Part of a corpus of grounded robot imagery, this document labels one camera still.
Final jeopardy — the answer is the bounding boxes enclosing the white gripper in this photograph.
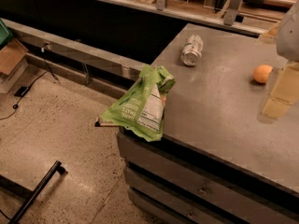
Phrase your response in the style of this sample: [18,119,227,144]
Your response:
[258,0,299,119]

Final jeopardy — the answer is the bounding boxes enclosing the silver 7up soda can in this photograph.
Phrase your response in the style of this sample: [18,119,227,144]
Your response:
[181,35,203,66]

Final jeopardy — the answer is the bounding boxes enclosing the green rice chip bag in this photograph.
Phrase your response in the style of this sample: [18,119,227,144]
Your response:
[100,65,176,142]

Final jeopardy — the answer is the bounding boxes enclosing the orange fruit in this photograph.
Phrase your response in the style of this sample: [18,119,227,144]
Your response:
[253,64,273,84]

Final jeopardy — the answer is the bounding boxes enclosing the grey drawer cabinet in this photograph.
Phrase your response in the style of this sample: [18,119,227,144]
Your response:
[118,24,299,224]

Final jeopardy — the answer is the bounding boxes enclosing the black power adapter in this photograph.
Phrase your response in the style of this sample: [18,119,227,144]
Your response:
[14,86,30,97]

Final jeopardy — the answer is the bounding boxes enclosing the brown cardboard box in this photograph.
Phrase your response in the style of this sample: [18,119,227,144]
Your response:
[0,38,28,75]

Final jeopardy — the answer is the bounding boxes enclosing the green plastic bin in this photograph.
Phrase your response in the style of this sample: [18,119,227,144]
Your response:
[0,19,13,48]

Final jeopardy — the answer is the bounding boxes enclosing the black metal stand leg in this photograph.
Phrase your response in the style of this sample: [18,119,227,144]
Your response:
[0,161,67,224]

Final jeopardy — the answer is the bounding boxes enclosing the grey metal upright bracket right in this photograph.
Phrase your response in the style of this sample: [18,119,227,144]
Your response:
[223,0,242,26]

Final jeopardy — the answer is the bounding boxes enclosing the grey metal rail ledge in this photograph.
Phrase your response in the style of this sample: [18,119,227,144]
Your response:
[0,18,148,100]

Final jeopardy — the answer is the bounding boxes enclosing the black floor cable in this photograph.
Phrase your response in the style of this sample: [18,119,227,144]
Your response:
[0,44,60,121]

